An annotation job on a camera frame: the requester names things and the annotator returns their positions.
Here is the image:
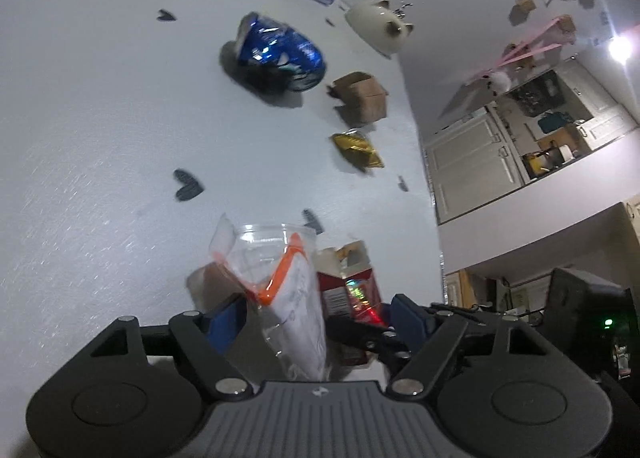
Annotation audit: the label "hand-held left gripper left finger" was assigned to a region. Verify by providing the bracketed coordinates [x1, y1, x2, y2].
[87, 294, 253, 396]

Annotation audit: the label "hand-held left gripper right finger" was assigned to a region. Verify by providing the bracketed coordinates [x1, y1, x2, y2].
[387, 294, 555, 396]

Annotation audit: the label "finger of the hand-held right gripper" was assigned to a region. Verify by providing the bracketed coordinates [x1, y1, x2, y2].
[327, 318, 413, 366]

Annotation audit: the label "red carton box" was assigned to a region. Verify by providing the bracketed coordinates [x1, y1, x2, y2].
[317, 240, 383, 369]

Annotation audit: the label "clear plastic cup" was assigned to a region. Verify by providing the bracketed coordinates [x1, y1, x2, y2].
[210, 215, 329, 382]

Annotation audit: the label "gold foil wrapper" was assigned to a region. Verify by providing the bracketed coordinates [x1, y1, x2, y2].
[330, 132, 385, 169]

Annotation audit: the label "small brown cardboard box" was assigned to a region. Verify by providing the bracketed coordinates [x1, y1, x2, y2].
[327, 72, 389, 122]

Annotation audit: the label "crushed blue can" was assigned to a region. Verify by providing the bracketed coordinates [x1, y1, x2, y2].
[234, 12, 328, 92]

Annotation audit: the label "yellow pot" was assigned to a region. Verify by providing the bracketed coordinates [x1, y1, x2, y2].
[522, 150, 551, 177]

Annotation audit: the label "white kitchen base cabinets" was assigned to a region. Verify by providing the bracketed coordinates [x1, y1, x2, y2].
[424, 105, 527, 226]

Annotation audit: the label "teal hanging bag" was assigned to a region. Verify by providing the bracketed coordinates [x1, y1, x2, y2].
[537, 110, 571, 137]

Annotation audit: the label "white upper kitchen cabinets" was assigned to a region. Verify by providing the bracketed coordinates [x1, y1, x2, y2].
[557, 58, 640, 153]

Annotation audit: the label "white sheep plush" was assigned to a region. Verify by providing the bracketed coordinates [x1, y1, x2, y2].
[481, 70, 514, 97]

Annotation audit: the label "white cat-shaped ornament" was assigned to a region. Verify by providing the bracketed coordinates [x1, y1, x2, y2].
[345, 0, 415, 57]

